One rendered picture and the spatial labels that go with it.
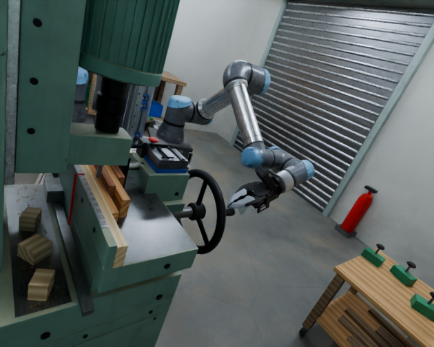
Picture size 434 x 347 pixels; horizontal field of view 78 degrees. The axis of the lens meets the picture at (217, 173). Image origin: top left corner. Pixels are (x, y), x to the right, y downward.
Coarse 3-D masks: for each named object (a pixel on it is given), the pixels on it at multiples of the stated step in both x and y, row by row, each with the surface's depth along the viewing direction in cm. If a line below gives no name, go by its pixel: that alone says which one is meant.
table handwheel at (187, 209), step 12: (204, 180) 86; (204, 192) 88; (216, 192) 81; (192, 204) 89; (216, 204) 81; (180, 216) 85; (192, 216) 88; (204, 216) 90; (204, 228) 88; (216, 228) 81; (204, 240) 86; (216, 240) 82; (204, 252) 86
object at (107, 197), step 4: (100, 180) 65; (100, 184) 63; (100, 188) 62; (104, 188) 62; (104, 192) 61; (104, 196) 59; (108, 196) 60; (108, 200) 59; (108, 204) 57; (112, 204) 58; (112, 208) 57; (112, 212) 56; (116, 212) 56; (116, 216) 56; (116, 220) 57
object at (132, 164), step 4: (128, 160) 68; (128, 164) 68; (132, 164) 74; (136, 164) 74; (140, 164) 75; (120, 168) 70; (124, 168) 68; (128, 168) 69; (132, 168) 74; (136, 168) 74; (124, 172) 69; (124, 184) 71
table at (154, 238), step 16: (64, 176) 72; (128, 176) 79; (128, 192) 71; (144, 208) 67; (160, 208) 70; (176, 208) 81; (80, 224) 59; (128, 224) 60; (144, 224) 62; (160, 224) 64; (176, 224) 66; (128, 240) 55; (144, 240) 57; (160, 240) 59; (176, 240) 60; (96, 256) 50; (128, 256) 52; (144, 256) 53; (160, 256) 54; (176, 256) 57; (192, 256) 61; (96, 272) 50; (112, 272) 48; (128, 272) 51; (144, 272) 54; (160, 272) 57; (112, 288) 51
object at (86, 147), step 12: (72, 132) 53; (84, 132) 55; (96, 132) 57; (120, 132) 61; (72, 144) 53; (84, 144) 54; (96, 144) 56; (108, 144) 57; (120, 144) 59; (72, 156) 54; (84, 156) 56; (96, 156) 57; (108, 156) 59; (120, 156) 60
